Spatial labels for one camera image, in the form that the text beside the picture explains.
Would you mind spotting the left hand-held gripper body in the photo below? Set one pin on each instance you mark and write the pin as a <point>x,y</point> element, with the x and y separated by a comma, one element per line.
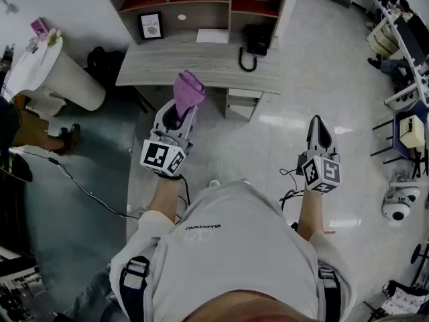
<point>161,156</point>

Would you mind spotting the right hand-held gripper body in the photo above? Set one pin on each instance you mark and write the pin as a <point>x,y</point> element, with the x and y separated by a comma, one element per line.
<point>321,174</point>

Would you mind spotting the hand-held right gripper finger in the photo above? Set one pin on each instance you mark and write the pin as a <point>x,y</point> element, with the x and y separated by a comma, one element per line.
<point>332,139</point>
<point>311,136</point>

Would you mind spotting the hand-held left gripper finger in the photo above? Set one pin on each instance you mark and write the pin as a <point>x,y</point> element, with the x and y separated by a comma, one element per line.
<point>191,122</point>
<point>161,112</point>

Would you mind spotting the purple wiping cloth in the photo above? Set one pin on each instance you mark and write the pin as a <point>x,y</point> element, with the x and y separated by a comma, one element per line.
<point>187,89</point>

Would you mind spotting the person's left forearm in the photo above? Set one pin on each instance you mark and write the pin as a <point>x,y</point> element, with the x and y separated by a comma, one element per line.
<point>162,196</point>

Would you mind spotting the person's right forearm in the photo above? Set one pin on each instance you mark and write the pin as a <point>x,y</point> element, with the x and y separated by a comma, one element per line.
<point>310,213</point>

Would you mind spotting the grey wooden desk with shelves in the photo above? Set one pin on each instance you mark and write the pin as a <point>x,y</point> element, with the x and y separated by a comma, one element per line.
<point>187,59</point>

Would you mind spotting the black desk telephone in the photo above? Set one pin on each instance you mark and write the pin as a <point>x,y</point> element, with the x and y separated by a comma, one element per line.
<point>258,39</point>

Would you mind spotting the person's white left shoe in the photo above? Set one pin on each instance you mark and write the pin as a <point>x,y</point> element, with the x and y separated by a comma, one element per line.
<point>214,182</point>

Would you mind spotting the black backpack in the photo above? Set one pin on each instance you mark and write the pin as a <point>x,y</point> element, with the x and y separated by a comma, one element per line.
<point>104,62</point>

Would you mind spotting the beige box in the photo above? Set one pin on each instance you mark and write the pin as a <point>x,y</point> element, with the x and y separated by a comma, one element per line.
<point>412,133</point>

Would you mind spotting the white dome device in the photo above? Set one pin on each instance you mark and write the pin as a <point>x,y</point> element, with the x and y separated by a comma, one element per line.
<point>410,191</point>
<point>395,208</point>

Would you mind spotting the black framed picture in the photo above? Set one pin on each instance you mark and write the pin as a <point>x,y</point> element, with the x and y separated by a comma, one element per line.
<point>151,25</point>

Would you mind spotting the white paper sheet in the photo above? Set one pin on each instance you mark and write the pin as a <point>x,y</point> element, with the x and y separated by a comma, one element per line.
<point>211,35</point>

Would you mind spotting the blue chair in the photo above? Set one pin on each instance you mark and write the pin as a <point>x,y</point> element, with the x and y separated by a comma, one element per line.
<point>415,107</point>

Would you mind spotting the white round disc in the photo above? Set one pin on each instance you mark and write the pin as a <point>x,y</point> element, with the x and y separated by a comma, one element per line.
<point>181,17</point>

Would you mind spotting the person's white shirt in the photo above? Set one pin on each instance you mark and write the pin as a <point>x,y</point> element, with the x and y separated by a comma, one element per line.
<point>234,253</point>

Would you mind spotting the black round stand base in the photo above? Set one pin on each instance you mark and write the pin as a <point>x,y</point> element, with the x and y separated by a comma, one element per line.
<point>417,255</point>

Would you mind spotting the pale flower stem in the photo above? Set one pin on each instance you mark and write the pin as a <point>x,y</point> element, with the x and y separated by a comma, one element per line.
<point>52,40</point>

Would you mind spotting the black round stool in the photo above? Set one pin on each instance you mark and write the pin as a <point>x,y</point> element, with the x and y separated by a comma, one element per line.
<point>16,168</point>

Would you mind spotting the white patterned bag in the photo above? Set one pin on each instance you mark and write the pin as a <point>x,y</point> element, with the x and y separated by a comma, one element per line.
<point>405,297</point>

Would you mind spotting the blue denim trouser leg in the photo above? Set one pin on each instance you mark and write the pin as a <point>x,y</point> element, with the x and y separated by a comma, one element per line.
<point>92,294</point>

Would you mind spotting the person's face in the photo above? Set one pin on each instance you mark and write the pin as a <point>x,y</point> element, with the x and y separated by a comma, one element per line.
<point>241,307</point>

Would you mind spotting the white ribbed pedestal table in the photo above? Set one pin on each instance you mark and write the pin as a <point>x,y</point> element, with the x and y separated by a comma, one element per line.
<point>67,76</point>

